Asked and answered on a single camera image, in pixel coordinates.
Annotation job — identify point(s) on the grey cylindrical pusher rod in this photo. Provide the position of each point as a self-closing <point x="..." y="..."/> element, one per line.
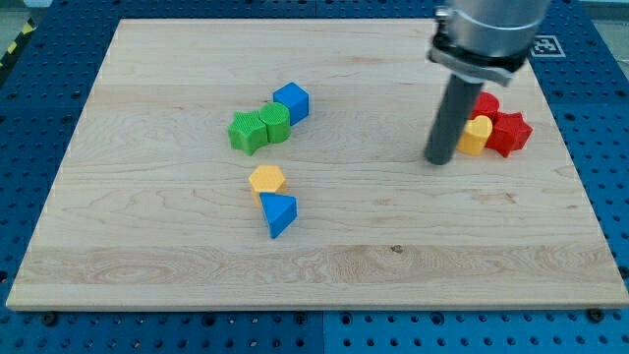
<point x="458" y="101"/>

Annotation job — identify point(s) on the red circle block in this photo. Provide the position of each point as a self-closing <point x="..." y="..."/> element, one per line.
<point x="487" y="105"/>

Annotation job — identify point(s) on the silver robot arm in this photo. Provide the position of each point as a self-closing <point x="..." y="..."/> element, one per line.
<point x="478" y="41"/>

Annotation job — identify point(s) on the yellow heart block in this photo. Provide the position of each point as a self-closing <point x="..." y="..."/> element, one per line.
<point x="475" y="135"/>

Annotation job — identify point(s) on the red star block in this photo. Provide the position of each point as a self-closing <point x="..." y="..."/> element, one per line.
<point x="509" y="132"/>

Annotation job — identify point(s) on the white fiducial marker tag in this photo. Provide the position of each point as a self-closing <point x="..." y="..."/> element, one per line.
<point x="546" y="46"/>

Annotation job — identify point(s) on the blue cube block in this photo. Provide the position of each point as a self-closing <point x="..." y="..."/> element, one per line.
<point x="296" y="99"/>

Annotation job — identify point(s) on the green cylinder block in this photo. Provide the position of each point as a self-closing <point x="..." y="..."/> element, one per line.
<point x="276" y="117"/>

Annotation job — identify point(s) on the yellow hexagon block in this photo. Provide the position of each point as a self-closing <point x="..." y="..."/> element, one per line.
<point x="267" y="179"/>

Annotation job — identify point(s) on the blue triangle block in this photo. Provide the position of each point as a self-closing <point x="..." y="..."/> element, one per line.
<point x="279" y="212"/>

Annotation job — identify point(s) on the green star block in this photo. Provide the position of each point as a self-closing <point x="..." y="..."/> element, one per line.
<point x="247" y="132"/>

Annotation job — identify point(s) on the wooden board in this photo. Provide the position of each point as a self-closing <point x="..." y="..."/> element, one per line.
<point x="152" y="208"/>

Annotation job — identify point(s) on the yellow black hazard tape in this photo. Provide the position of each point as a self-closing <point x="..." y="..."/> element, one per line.
<point x="18" y="45"/>

